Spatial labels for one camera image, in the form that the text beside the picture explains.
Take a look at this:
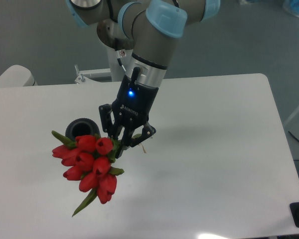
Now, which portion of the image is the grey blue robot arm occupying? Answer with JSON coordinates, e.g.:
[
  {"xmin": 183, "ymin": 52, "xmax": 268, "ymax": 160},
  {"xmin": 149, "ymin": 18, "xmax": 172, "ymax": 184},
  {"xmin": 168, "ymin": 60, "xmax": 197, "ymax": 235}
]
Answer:
[{"xmin": 66, "ymin": 0, "xmax": 221, "ymax": 158}]

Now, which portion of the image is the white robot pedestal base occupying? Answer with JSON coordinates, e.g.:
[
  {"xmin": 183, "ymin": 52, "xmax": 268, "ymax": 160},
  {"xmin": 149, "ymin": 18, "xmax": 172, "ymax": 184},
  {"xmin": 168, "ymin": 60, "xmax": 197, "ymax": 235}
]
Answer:
[{"xmin": 74, "ymin": 47, "xmax": 127, "ymax": 85}]

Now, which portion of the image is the white chair at left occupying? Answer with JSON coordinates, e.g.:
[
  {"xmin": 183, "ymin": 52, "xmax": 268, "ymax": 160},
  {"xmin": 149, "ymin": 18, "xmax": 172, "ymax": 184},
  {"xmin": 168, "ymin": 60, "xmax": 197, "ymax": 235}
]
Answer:
[{"xmin": 0, "ymin": 65, "xmax": 38, "ymax": 88}]

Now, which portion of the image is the blue plastic bag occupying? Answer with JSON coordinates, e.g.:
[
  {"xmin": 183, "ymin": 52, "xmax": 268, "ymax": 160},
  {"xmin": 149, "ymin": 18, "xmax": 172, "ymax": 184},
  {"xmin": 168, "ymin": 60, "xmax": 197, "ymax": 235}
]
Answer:
[{"xmin": 283, "ymin": 0, "xmax": 299, "ymax": 17}]

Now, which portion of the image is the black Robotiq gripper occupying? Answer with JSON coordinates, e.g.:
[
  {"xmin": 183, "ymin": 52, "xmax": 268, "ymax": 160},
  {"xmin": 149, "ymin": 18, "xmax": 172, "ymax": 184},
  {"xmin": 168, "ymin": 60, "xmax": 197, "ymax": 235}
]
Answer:
[{"xmin": 99, "ymin": 76, "xmax": 158, "ymax": 159}]

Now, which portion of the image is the red tulip bouquet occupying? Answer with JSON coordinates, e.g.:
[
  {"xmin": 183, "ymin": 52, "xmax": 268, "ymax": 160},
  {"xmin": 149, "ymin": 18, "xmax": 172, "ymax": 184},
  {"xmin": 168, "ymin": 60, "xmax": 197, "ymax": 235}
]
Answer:
[{"xmin": 51, "ymin": 130, "xmax": 124, "ymax": 216}]

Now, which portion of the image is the black cable on floor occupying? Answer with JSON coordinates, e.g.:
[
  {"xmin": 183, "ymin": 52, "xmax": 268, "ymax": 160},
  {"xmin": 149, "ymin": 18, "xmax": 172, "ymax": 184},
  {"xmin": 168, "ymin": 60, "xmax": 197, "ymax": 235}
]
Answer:
[{"xmin": 288, "ymin": 131, "xmax": 299, "ymax": 147}]

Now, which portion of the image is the dark grey ribbed vase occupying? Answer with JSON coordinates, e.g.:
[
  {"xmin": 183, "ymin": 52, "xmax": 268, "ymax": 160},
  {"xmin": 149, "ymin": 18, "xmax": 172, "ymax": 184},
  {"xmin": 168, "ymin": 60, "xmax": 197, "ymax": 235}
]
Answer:
[{"xmin": 65, "ymin": 118, "xmax": 100, "ymax": 141}]

